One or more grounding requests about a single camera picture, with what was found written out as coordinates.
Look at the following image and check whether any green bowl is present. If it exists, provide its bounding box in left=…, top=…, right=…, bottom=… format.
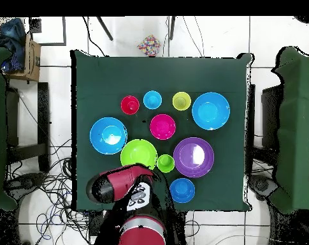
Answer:
left=120, top=138, right=158, bottom=171

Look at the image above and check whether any small dark blue bowl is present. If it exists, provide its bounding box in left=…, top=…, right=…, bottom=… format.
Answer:
left=169, top=177, right=196, bottom=204

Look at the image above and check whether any large light blue bowl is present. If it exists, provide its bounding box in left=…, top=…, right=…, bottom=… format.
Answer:
left=191, top=92, right=231, bottom=131
left=89, top=117, right=128, bottom=156

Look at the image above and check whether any green cup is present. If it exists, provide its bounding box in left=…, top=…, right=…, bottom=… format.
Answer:
left=157, top=154, right=175, bottom=174

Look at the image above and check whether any black tripod leg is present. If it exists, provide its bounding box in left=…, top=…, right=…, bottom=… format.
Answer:
left=169, top=16, right=176, bottom=41
left=96, top=16, right=114, bottom=41

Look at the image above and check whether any cardboard box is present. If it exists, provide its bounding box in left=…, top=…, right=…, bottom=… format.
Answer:
left=6, top=38, right=42, bottom=82

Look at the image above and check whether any blue denim cloth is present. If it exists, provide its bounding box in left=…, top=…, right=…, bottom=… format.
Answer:
left=0, top=17, right=27, bottom=73

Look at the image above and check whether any red cup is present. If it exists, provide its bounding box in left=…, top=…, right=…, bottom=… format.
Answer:
left=120, top=95, right=140, bottom=115

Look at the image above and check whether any light blue cup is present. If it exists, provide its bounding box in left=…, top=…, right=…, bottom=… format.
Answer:
left=143, top=90, right=163, bottom=110

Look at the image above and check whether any pink bowl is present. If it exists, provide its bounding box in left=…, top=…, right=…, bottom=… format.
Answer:
left=149, top=114, right=176, bottom=141

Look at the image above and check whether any purple bowl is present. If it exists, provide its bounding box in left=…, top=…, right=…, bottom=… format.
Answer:
left=173, top=137, right=215, bottom=179

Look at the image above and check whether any dark green tablecloth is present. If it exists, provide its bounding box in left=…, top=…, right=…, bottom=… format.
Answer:
left=71, top=49, right=254, bottom=212

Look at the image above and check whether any colourful patterned box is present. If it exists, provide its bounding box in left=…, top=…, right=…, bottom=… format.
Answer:
left=137, top=34, right=162, bottom=57

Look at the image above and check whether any black stool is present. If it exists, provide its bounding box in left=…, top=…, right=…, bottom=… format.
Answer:
left=6, top=82, right=51, bottom=173
left=261, top=84, right=284, bottom=149

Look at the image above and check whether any grey pedestal foot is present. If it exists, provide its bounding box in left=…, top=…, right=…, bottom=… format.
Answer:
left=4, top=172, right=46, bottom=196
left=248, top=174, right=278, bottom=200

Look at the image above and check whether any yellow cup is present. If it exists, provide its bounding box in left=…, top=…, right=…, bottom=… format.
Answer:
left=172, top=91, right=192, bottom=112

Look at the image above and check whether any black cable tangle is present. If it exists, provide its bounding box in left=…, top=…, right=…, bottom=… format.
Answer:
left=6, top=137, right=94, bottom=245

